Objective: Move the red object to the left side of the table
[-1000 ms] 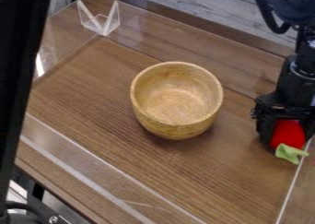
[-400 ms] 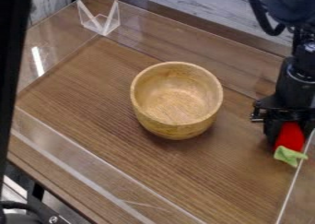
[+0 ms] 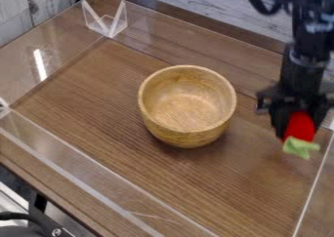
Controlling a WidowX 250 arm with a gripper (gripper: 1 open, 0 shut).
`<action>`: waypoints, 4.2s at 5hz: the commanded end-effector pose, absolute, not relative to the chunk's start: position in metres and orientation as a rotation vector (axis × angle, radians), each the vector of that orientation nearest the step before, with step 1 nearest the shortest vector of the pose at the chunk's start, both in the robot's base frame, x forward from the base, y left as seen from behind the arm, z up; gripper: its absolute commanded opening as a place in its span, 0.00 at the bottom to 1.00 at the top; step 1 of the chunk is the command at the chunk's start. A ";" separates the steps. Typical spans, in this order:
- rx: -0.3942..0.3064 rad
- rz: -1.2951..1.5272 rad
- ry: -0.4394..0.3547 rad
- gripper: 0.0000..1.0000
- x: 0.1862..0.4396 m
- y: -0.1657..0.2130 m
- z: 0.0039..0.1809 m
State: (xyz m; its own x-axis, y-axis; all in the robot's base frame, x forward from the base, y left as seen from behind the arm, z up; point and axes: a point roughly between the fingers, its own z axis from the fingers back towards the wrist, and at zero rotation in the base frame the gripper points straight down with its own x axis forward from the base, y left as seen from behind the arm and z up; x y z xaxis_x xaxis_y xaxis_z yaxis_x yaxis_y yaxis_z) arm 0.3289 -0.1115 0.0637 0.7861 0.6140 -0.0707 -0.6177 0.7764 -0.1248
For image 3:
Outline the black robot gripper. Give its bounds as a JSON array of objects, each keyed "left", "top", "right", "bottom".
[{"left": 255, "top": 45, "right": 334, "bottom": 140}]

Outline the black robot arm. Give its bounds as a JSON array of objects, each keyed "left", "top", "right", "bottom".
[{"left": 248, "top": 0, "right": 334, "bottom": 138}]

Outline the clear acrylic tray wall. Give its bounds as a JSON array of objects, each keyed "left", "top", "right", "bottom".
[{"left": 0, "top": 0, "right": 334, "bottom": 237}]

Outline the black cable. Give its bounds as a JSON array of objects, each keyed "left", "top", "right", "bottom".
[{"left": 0, "top": 211, "right": 44, "bottom": 237}]

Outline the clear acrylic corner bracket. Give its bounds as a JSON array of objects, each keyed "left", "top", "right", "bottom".
[{"left": 81, "top": 0, "right": 128, "bottom": 38}]

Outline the red plush strawberry toy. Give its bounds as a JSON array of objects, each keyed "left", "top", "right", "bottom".
[{"left": 281, "top": 111, "right": 319, "bottom": 160}]

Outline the black metal table leg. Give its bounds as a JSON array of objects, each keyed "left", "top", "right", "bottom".
[{"left": 28, "top": 193, "right": 76, "bottom": 237}]

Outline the light wooden bowl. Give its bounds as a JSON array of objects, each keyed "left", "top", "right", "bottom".
[{"left": 137, "top": 65, "right": 237, "bottom": 148}]

